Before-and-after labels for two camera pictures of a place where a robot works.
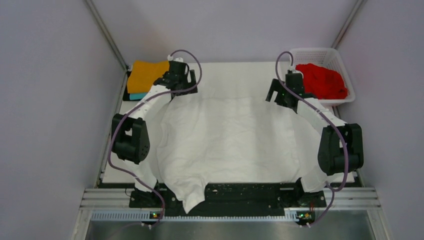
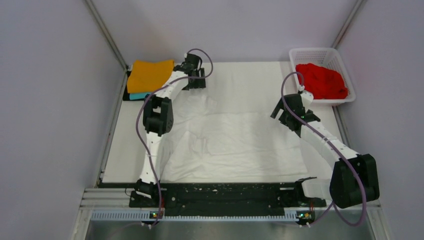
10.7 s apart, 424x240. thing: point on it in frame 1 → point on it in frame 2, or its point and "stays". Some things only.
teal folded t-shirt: (134, 96) stays
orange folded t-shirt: (144, 73) stays
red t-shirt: (325, 83) stays
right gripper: (276, 86) → (282, 118)
